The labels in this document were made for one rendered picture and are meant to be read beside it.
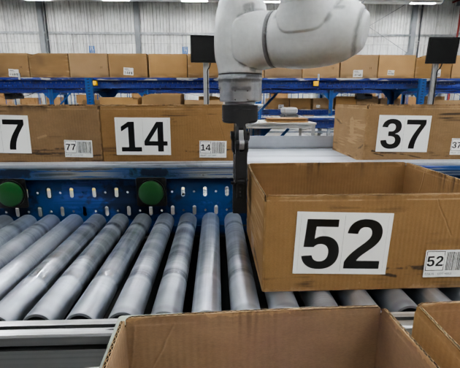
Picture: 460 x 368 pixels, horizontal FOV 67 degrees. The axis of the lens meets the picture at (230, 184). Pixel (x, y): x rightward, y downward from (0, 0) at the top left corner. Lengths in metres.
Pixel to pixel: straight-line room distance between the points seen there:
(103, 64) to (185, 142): 4.84
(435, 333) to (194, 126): 0.80
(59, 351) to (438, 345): 0.48
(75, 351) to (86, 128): 0.68
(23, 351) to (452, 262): 0.69
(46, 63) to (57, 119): 5.00
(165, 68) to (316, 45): 5.05
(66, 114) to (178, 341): 0.84
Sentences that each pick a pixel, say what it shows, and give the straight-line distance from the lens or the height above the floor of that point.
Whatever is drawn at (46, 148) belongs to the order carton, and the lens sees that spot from 1.16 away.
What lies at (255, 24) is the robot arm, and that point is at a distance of 0.69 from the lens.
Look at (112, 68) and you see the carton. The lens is 5.79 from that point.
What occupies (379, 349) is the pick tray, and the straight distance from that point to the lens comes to 0.46.
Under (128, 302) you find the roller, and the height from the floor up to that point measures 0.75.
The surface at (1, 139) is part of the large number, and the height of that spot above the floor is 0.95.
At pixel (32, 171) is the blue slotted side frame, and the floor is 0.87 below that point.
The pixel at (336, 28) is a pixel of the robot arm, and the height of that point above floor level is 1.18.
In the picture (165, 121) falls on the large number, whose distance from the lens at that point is 1.05.
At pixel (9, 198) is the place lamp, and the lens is 1.15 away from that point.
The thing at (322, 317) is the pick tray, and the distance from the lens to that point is 0.42.
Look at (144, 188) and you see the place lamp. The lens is 1.01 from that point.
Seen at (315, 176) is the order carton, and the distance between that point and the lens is 0.87.
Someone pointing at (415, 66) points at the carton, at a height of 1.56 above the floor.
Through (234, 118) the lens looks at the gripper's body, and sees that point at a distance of 0.71.
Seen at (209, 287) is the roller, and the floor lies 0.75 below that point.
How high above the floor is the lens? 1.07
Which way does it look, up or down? 14 degrees down
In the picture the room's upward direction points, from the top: straight up
